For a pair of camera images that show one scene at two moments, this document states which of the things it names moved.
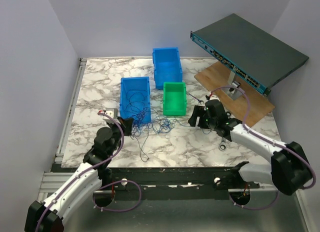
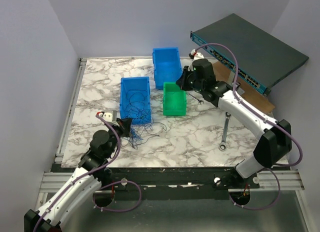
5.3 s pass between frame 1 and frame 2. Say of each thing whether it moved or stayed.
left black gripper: stayed
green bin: stayed
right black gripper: moved
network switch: stayed
